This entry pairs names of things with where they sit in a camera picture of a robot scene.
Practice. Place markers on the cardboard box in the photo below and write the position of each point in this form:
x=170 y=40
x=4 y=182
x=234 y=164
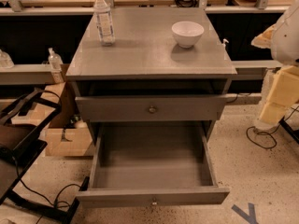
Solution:
x=67 y=134

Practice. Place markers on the small white pump bottle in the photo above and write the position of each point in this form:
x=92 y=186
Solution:
x=225 y=43

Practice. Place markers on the clear plastic water bottle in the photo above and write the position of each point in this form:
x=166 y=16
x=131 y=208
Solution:
x=104 y=22

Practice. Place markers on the grey wooden drawer cabinet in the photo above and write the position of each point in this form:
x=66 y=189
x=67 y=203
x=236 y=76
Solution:
x=146 y=60

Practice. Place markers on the grey open middle drawer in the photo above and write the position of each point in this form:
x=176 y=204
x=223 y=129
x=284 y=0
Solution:
x=152 y=164

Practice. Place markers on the grey top drawer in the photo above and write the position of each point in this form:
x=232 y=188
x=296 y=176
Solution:
x=150 y=108

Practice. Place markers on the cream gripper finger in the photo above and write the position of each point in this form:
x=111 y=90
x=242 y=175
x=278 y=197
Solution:
x=285 y=88
x=272 y=113

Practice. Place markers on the clear sanitizer pump bottle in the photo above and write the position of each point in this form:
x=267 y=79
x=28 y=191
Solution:
x=55 y=62

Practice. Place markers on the white ceramic bowl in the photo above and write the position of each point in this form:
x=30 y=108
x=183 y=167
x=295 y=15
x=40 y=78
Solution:
x=187 y=33

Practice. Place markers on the black metal cart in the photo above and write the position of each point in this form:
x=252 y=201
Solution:
x=19 y=148

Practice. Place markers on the black stand base right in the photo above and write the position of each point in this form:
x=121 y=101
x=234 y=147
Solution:
x=293 y=133

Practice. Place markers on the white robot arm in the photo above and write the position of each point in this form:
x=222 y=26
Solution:
x=282 y=38

